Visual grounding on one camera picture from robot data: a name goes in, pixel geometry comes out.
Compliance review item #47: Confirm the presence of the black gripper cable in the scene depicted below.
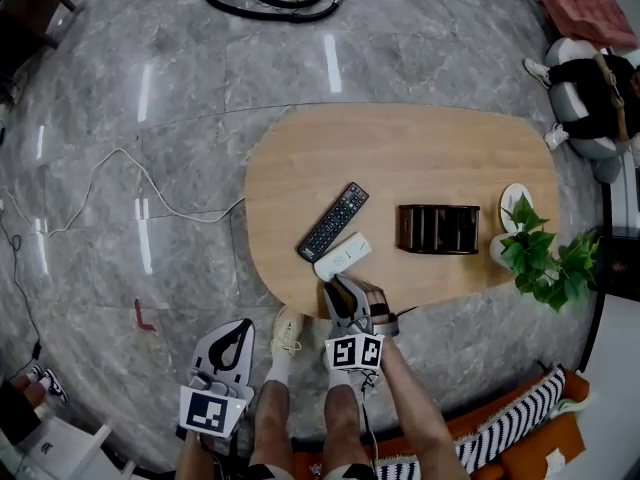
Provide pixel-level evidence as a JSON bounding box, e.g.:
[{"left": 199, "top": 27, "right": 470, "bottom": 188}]
[{"left": 359, "top": 305, "right": 421, "bottom": 480}]

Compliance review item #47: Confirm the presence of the person's right hand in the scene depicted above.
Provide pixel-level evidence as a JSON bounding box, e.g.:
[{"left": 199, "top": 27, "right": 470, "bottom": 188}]
[{"left": 366, "top": 287, "right": 392, "bottom": 322}]

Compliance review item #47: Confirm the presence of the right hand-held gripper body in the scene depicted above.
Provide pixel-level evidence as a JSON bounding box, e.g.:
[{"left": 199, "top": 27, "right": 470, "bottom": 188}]
[{"left": 322, "top": 272, "right": 402, "bottom": 372}]

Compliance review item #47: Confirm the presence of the white box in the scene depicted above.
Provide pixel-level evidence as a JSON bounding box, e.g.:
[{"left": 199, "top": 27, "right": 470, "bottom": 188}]
[{"left": 12, "top": 415, "right": 136, "bottom": 480}]

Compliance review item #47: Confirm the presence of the black floor cable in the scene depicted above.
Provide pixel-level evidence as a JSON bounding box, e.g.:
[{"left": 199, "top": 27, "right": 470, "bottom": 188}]
[{"left": 0, "top": 117, "right": 44, "bottom": 379}]

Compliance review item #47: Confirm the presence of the person's right leg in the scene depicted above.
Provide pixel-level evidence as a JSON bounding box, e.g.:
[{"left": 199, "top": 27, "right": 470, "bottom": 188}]
[{"left": 322, "top": 367, "right": 374, "bottom": 472}]

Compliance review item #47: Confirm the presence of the white floor cable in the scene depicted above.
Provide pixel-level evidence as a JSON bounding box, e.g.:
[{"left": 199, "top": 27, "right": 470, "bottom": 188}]
[{"left": 0, "top": 146, "right": 247, "bottom": 237}]

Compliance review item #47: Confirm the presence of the oval wooden coffee table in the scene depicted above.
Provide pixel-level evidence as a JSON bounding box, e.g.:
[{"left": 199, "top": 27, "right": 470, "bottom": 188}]
[{"left": 243, "top": 102, "right": 561, "bottom": 319}]

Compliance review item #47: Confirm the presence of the dark brown remote holder box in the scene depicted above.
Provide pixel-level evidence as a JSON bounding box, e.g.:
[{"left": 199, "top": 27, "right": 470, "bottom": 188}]
[{"left": 397, "top": 203, "right": 481, "bottom": 256}]

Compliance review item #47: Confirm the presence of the person's left forearm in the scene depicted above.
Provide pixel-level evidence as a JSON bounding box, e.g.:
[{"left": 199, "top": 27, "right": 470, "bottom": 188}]
[{"left": 174, "top": 430, "right": 216, "bottom": 480}]

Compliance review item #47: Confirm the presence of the black remote control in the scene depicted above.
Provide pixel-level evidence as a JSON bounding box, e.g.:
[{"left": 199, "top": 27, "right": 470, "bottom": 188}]
[{"left": 296, "top": 181, "right": 370, "bottom": 264}]

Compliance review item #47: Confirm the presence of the white remote control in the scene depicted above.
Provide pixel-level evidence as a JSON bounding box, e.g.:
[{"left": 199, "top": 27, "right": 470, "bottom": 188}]
[{"left": 312, "top": 231, "right": 374, "bottom": 282}]

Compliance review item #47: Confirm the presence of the black white striped blanket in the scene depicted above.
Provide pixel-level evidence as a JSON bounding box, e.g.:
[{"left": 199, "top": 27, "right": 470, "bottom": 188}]
[{"left": 374, "top": 366, "right": 569, "bottom": 480}]

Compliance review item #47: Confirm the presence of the white beanbag seat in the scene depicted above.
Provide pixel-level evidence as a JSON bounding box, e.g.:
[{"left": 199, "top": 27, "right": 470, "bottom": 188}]
[{"left": 544, "top": 36, "right": 634, "bottom": 162}]

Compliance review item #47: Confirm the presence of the grey round cushion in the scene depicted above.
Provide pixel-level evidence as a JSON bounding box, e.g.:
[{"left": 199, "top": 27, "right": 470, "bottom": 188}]
[{"left": 592, "top": 155, "right": 624, "bottom": 184}]

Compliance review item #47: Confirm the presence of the person's leg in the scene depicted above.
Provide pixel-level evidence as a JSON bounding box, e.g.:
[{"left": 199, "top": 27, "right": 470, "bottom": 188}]
[
  {"left": 248, "top": 365, "right": 296, "bottom": 472},
  {"left": 322, "top": 367, "right": 374, "bottom": 472}
]

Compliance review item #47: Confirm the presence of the person's left beige shoe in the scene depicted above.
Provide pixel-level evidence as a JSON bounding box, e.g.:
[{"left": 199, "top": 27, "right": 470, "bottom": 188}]
[{"left": 269, "top": 305, "right": 305, "bottom": 359}]

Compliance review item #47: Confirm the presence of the orange sofa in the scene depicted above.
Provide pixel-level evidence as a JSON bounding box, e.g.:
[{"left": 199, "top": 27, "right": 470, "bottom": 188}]
[{"left": 292, "top": 367, "right": 591, "bottom": 480}]

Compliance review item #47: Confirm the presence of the green potted plant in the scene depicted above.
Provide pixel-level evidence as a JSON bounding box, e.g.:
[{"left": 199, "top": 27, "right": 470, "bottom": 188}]
[{"left": 488, "top": 192, "right": 600, "bottom": 313}]

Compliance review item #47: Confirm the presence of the person's left leg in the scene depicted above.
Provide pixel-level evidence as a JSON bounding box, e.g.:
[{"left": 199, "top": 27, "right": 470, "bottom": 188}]
[{"left": 248, "top": 365, "right": 296, "bottom": 472}]

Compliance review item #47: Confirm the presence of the person's right forearm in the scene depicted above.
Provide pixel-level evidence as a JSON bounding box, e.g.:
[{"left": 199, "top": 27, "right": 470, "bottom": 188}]
[{"left": 379, "top": 335, "right": 471, "bottom": 480}]

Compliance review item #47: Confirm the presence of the white round dish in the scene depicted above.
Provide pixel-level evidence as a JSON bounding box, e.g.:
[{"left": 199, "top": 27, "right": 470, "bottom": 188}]
[{"left": 499, "top": 182, "right": 534, "bottom": 232}]

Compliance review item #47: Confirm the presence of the pink armchair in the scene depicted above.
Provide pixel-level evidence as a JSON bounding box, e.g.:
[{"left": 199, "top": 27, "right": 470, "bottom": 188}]
[{"left": 537, "top": 0, "right": 640, "bottom": 52}]

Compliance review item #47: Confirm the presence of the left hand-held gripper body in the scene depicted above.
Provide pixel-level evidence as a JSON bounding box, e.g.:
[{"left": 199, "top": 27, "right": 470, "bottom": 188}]
[{"left": 178, "top": 317, "right": 257, "bottom": 440}]

